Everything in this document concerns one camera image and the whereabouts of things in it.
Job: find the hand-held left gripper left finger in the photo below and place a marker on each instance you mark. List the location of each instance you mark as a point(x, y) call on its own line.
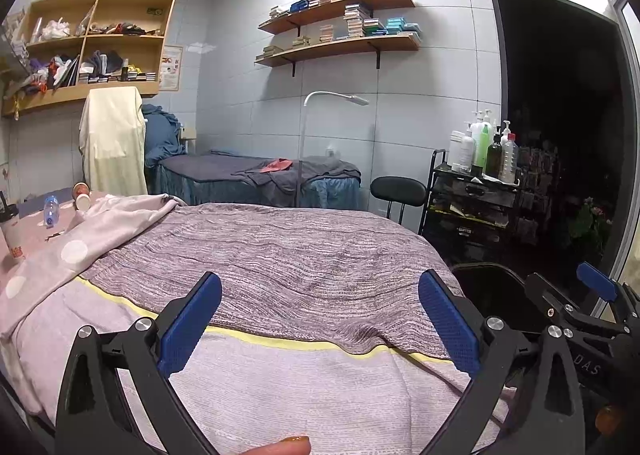
point(189, 325)

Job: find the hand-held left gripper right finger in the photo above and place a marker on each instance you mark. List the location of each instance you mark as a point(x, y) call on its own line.
point(447, 325)

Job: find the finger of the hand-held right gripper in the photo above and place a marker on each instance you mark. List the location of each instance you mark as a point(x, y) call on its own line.
point(555, 297)
point(596, 281)

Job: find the black trash bin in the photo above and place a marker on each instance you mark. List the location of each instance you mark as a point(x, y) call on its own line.
point(490, 290)

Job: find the person's right hand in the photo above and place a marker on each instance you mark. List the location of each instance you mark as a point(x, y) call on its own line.
point(609, 421)

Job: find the person's left hand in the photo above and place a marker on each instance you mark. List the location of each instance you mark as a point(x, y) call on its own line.
point(282, 447)

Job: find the pink flower plant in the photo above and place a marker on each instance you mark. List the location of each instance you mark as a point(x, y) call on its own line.
point(592, 215)

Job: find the black trolley cart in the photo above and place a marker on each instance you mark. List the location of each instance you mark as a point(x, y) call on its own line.
point(460, 230)

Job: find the pink polka dot blanket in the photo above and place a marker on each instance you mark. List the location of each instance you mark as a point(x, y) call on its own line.
point(75, 255)

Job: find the purple striped blanket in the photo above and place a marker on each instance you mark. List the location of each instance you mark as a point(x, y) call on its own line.
point(300, 245)

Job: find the black stool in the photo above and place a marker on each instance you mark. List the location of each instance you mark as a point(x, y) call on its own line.
point(397, 187)

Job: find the clear bottle with red cap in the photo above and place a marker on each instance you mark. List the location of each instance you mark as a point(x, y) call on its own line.
point(509, 157)

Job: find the brown pump bottle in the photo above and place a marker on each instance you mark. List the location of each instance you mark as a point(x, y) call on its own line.
point(494, 157)

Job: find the massage bed with grey cover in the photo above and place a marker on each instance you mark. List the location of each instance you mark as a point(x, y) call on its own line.
point(210, 170)

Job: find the white paper cup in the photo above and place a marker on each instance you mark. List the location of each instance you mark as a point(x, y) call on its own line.
point(83, 202)

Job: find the green bottle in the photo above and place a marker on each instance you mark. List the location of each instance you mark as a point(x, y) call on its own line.
point(482, 142)

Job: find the white pump bottle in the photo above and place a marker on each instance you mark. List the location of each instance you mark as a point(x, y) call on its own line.
point(466, 150)

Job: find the brown paper cup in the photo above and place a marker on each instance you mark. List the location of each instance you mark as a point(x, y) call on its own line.
point(80, 189)

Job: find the white jar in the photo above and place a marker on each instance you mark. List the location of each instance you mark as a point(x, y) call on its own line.
point(454, 150)

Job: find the clear plastic water bottle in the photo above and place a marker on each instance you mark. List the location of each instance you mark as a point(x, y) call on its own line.
point(50, 210)

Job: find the red cloth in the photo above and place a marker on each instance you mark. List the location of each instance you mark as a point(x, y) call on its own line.
point(276, 165)

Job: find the blue cloth pile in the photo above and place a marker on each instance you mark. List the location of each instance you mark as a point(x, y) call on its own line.
point(160, 135)

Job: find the tumbler with black straw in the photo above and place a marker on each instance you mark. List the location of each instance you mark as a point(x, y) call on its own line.
point(12, 235)

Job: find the cream cloth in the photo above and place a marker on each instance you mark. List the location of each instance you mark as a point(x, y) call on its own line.
point(112, 140)

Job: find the dark glass door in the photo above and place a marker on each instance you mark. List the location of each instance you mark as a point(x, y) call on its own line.
point(555, 75)

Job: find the white floor lamp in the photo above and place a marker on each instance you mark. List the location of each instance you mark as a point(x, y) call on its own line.
point(330, 94)

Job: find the dark grey cloth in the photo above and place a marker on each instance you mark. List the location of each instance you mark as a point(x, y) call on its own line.
point(109, 61)

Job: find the white cloth bundle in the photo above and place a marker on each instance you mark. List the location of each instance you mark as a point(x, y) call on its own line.
point(54, 29)

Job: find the wooden wall cabinet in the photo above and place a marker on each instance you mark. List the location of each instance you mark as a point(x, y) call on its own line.
point(115, 91)

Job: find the wall poster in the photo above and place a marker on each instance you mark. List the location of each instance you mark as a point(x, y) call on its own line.
point(171, 66)

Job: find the long wooden wall shelf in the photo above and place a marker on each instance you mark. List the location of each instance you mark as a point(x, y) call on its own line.
point(340, 46)

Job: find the wall shelves with boxes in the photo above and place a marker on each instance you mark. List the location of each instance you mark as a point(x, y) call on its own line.
point(356, 20)

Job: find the short wooden wall shelf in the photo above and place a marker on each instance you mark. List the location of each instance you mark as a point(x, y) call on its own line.
point(340, 7)

